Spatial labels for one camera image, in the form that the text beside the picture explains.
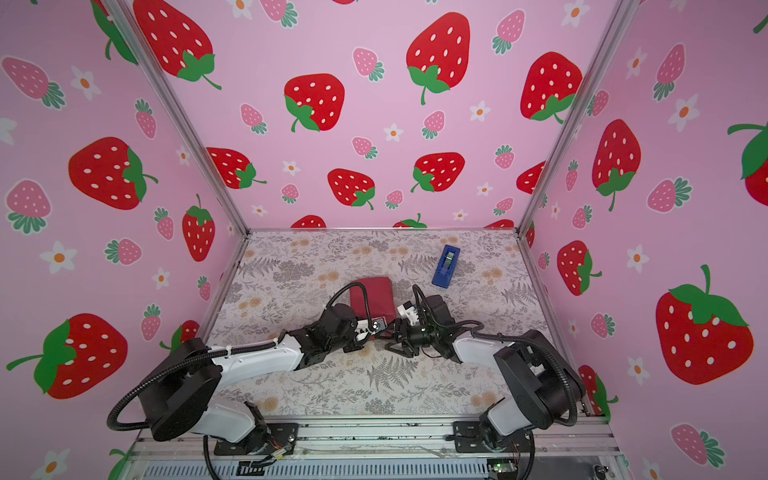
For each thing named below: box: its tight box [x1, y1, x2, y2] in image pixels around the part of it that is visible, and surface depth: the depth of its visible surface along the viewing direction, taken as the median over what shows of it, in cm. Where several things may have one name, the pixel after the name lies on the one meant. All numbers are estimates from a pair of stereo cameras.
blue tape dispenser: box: [431, 244, 461, 289], surface depth 106 cm
